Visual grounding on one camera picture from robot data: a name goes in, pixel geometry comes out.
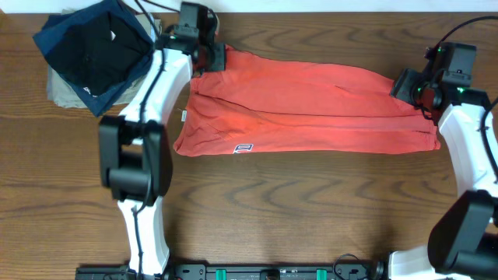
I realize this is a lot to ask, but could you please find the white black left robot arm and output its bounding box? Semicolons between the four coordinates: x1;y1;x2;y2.
93;35;226;279

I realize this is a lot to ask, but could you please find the black folded garment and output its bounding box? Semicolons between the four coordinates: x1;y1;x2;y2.
45;12;151;96

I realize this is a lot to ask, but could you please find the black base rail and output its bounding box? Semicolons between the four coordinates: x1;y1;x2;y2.
75;262;388;280

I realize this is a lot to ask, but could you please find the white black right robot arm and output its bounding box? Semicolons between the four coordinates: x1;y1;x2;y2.
387;68;497;279

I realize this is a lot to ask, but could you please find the red printed t-shirt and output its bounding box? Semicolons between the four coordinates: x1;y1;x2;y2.
174;47;440;157

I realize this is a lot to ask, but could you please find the khaki folded garment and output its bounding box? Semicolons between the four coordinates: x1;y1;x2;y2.
46;15;162;108

